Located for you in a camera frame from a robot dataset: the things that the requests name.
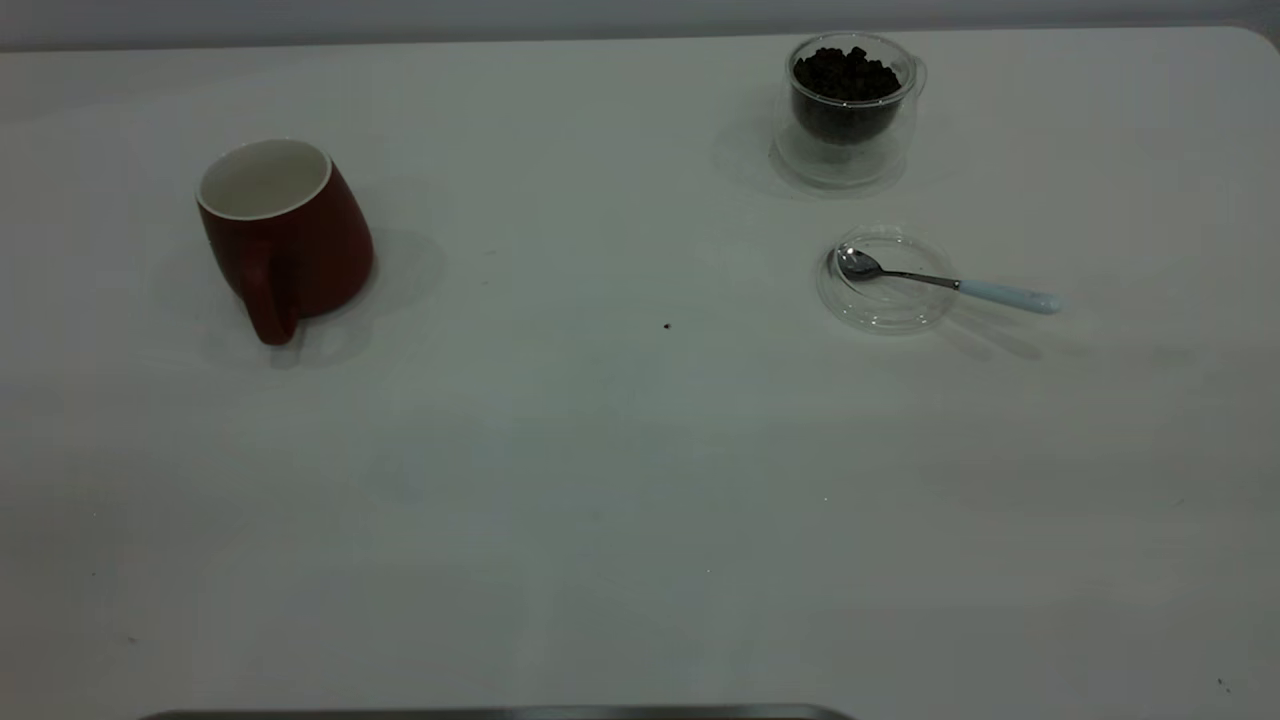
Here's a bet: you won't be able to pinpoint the red ceramic mug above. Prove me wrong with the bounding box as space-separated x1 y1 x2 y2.
195 138 376 347

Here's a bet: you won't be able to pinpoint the metal spoon light blue handle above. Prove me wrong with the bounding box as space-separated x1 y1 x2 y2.
835 247 1063 316

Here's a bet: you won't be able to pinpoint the clear glass lid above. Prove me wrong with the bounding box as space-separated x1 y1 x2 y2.
816 225 959 334

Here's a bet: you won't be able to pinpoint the dark brown tea pieces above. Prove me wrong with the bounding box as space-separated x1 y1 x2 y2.
792 45 903 144

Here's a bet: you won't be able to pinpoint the clear double-wall glass cup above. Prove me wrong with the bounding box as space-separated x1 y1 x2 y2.
770 32 929 191

